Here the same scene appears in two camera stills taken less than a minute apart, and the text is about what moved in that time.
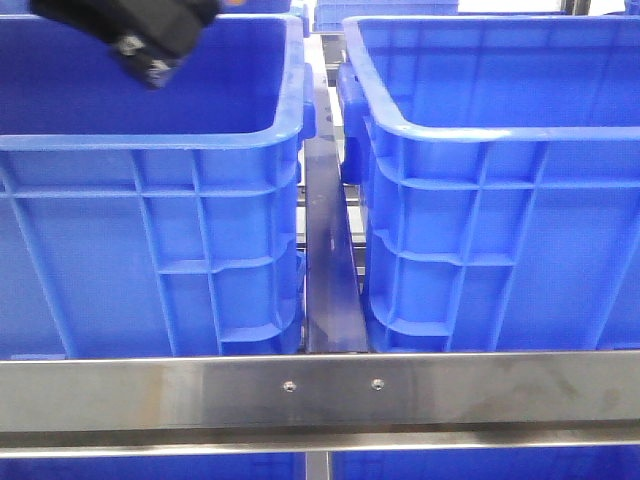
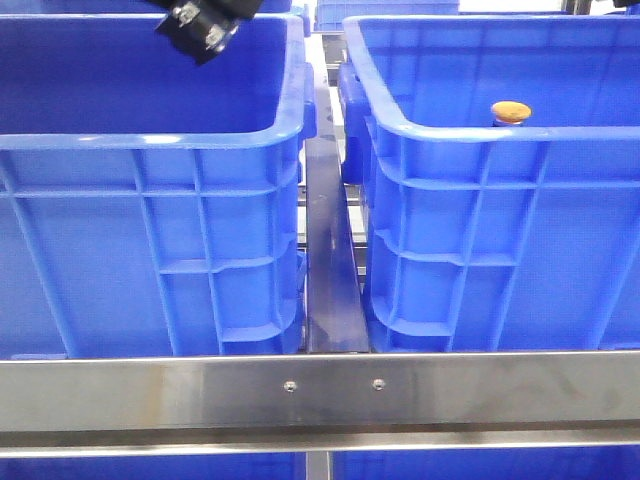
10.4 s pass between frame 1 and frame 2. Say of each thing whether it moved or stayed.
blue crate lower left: stayed
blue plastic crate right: stayed
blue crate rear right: stayed
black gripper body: moved
